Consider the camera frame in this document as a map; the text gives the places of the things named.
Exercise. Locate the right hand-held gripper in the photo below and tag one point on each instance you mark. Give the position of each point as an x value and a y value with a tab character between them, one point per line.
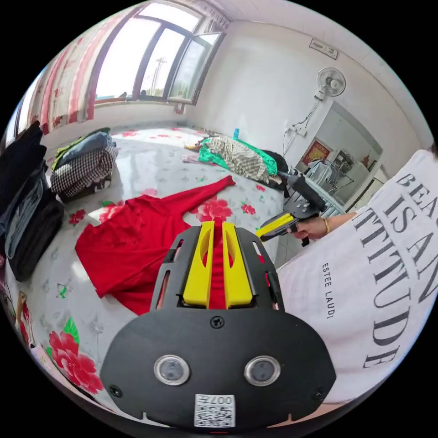
302	209

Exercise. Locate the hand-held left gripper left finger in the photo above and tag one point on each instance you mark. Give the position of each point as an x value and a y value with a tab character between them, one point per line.
197	273

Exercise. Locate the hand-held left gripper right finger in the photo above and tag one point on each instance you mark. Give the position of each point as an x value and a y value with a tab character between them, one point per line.
239	273

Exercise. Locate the red long sleeve dress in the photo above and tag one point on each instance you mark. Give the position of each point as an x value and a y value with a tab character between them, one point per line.
137	236

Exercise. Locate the person's right forearm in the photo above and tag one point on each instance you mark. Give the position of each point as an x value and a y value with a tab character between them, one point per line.
340	223

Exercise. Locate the person's right hand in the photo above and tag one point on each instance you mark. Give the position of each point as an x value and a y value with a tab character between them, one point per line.
309	228

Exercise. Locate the clothes drying rack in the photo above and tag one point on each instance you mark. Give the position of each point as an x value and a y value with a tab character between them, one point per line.
330	178

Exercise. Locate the pile of green striped clothes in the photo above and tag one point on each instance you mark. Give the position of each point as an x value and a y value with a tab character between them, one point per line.
239	157

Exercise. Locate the bed with floral sheet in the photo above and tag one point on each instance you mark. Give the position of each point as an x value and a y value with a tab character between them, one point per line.
161	171

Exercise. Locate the person's body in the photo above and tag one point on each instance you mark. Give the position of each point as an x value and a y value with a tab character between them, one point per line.
373	280

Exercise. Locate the pile of checked folded clothes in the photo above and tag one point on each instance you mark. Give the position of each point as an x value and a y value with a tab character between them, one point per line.
82	167

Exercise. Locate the pile of dark clothes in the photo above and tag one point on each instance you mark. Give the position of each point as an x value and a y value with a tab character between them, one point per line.
27	205

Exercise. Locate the window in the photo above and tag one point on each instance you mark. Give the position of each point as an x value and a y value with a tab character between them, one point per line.
154	58

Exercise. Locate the red floral curtain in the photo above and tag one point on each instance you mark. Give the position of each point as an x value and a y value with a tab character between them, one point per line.
65	82

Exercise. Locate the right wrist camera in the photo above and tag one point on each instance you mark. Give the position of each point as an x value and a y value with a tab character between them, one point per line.
301	187

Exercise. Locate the white wall fan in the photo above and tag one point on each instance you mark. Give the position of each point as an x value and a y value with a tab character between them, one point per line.
330	82

